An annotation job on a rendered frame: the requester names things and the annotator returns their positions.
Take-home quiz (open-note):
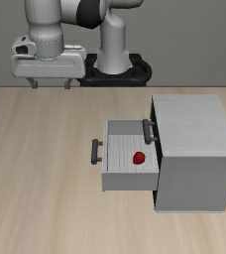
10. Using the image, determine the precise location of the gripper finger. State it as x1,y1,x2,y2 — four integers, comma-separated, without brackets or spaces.
63,77,75,90
26,77,39,89

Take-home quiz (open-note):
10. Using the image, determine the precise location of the grey open drawer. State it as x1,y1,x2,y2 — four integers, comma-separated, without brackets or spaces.
90,118,160,192

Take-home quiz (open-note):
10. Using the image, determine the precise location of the grey cabinet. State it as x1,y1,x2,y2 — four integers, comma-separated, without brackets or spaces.
142,93,226,213

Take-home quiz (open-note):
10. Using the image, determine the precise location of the small red fruit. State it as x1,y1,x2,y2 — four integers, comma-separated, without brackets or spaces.
132,151,147,166

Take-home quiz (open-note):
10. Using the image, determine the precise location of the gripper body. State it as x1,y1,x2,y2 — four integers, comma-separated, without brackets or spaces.
11,35,87,80

